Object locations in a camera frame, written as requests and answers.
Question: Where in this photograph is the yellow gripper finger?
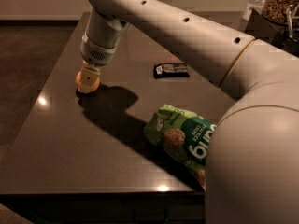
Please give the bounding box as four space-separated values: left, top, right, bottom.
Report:
77 63 102 94

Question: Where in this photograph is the orange fruit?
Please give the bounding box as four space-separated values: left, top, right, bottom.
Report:
75 70 102 92

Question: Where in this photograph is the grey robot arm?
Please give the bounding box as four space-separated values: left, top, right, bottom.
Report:
78 0 299 224

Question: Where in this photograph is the black snack bar wrapper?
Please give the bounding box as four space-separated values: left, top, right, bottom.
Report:
153 63 190 79

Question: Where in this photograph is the green dang chips bag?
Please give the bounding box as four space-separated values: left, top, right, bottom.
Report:
144 105 217 189

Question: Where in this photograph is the clear plastic bottle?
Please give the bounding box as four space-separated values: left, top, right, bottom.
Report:
242 0 265 21

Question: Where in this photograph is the black tray stand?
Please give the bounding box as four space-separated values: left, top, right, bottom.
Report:
245 10 299 57

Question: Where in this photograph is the glass jar of nuts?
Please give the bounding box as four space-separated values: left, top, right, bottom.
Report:
262 0 299 24

